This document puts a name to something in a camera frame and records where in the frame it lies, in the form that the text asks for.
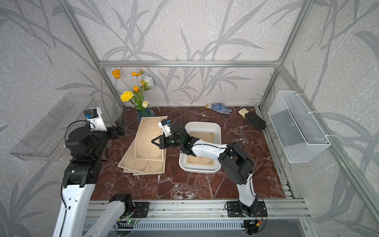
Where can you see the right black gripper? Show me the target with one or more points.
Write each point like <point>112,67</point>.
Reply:
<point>162,144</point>

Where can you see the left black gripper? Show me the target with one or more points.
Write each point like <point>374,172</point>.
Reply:
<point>121,127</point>

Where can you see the removed stationery sheet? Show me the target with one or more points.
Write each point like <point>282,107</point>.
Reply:
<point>154,167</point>
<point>148,130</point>
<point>130,162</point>

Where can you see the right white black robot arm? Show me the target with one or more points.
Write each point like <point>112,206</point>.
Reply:
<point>233,159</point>

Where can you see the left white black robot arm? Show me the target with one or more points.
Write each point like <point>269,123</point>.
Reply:
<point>79,181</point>

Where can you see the stationery sheets in box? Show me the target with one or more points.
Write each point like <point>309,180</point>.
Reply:
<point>201,161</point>

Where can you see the white storage box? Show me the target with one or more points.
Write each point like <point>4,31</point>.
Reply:
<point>198,126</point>

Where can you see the glass vase with flowers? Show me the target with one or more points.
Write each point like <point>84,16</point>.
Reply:
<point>136,94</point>

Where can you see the blue dotted work glove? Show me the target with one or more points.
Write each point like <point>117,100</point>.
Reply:
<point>219,108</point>

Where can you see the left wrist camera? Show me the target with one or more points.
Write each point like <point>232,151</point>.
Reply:
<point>94,117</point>

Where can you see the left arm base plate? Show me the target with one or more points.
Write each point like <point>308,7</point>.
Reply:
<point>137,210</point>

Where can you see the clear plastic wall shelf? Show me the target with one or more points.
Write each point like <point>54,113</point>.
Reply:
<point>45,142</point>

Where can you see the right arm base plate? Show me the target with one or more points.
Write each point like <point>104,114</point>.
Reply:
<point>237,209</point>

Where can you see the aluminium front rail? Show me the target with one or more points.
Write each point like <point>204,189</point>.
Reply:
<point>217,209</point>

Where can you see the white wire mesh basket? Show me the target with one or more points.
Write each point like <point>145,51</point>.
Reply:
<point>300,135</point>

